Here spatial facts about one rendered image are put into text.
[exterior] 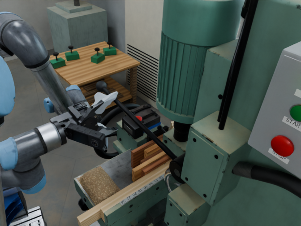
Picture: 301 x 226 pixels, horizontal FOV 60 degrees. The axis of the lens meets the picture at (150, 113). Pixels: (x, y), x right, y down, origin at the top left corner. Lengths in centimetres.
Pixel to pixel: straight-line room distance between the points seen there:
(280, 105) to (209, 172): 19
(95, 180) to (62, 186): 122
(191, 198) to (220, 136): 22
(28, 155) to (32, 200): 131
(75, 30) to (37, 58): 198
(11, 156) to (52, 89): 43
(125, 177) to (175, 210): 29
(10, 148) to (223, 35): 57
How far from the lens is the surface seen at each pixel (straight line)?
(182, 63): 61
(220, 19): 57
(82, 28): 301
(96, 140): 74
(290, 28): 42
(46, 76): 106
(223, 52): 56
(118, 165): 93
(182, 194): 65
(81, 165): 216
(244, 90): 48
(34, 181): 82
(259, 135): 42
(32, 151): 75
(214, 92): 58
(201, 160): 50
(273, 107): 39
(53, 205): 199
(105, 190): 84
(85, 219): 78
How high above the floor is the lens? 160
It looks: 38 degrees down
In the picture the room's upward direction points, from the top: 3 degrees clockwise
